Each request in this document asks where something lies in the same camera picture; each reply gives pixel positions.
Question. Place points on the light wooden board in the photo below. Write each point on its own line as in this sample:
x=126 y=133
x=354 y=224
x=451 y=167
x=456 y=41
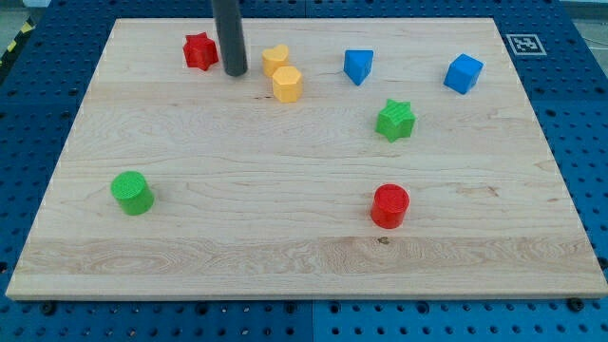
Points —
x=259 y=199

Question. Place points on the green star block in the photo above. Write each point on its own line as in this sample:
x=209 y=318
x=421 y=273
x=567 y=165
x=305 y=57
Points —
x=395 y=121

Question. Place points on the yellow heart block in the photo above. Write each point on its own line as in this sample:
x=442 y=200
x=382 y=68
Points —
x=274 y=58

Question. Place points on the green cylinder block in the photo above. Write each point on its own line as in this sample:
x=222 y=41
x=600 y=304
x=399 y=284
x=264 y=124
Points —
x=131 y=191

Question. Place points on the red star block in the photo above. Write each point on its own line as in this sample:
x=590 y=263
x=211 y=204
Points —
x=200 y=51

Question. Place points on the white fiducial marker tag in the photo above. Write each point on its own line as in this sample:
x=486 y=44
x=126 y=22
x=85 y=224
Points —
x=525 y=44

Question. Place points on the blue cube block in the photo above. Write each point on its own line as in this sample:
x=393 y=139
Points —
x=463 y=73

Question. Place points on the red cylinder block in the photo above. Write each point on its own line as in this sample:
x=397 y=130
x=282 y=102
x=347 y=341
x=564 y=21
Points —
x=389 y=206

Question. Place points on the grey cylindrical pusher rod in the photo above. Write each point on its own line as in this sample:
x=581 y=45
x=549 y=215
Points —
x=230 y=35

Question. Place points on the blue triangle block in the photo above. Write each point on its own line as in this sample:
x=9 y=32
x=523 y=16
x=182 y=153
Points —
x=357 y=64

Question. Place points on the yellow hexagon block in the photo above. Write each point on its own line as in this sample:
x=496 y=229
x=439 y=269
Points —
x=287 y=84

